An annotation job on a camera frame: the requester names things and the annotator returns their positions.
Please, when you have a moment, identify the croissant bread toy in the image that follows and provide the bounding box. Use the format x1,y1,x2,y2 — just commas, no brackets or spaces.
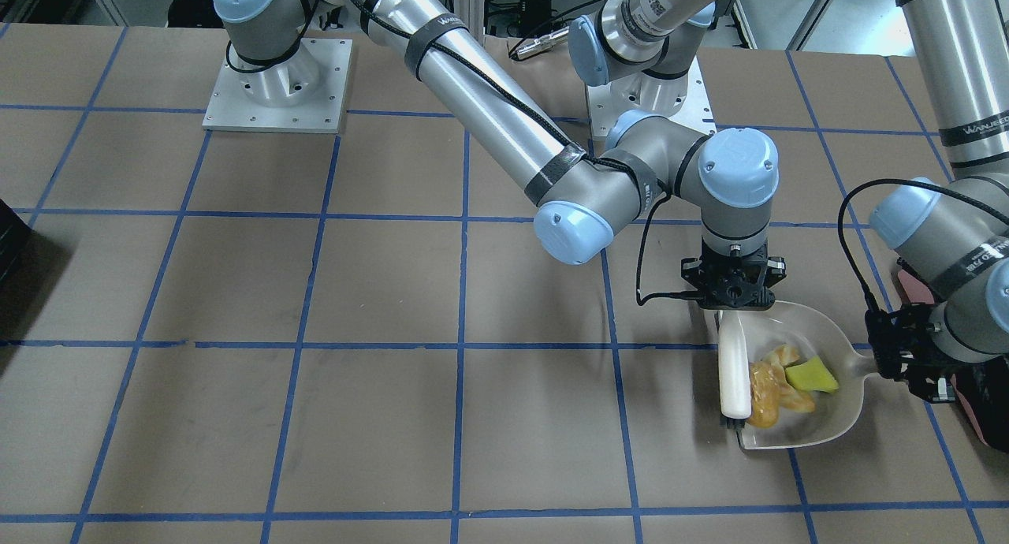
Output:
747,344,817,428

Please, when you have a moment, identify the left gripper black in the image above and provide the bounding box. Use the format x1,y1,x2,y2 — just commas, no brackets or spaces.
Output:
865,302,959,404

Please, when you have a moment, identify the beige plastic dustpan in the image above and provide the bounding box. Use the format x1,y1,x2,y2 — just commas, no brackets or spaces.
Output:
717,302,877,450

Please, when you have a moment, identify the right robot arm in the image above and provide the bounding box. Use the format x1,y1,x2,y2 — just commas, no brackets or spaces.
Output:
212,0,786,310

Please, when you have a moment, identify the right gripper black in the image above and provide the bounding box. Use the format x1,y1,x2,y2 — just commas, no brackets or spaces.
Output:
681,244,786,310

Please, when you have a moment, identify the black bag lined bin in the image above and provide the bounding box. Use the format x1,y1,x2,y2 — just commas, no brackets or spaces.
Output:
895,258,1008,453

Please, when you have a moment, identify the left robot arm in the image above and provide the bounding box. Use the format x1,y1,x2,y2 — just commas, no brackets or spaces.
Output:
534,0,1007,403

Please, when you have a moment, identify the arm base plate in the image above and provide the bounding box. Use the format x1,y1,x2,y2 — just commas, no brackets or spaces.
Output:
585,58,717,143
203,39,353,134

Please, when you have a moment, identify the beige hand brush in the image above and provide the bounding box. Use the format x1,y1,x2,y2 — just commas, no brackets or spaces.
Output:
717,311,752,431

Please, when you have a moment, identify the yellow sponge piece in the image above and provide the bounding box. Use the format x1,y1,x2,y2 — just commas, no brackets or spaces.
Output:
784,356,840,393

